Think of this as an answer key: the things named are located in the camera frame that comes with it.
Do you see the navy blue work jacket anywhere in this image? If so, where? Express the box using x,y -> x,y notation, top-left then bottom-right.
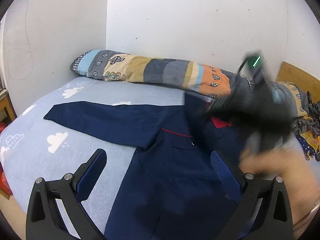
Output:
45,101 -> 245,239

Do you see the person right forearm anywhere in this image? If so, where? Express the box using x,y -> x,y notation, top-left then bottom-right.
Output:
272,152 -> 320,233

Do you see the person right hand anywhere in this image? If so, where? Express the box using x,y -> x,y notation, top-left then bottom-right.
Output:
239,149 -> 300,177

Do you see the wooden headboard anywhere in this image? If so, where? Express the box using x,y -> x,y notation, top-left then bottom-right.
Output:
276,62 -> 320,103

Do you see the red bag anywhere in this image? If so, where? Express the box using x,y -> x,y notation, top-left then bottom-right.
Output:
0,121 -> 13,197

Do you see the patchwork rolled quilt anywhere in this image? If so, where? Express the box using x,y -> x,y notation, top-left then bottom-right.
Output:
69,49 -> 311,118

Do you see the dark patterned yellow blanket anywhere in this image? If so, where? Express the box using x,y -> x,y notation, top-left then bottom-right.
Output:
292,92 -> 319,162

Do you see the light blue cloud bedsheet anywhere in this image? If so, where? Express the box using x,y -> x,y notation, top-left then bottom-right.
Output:
1,77 -> 184,231

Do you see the wooden side shelf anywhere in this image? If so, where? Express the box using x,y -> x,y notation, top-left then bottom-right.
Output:
1,88 -> 17,124

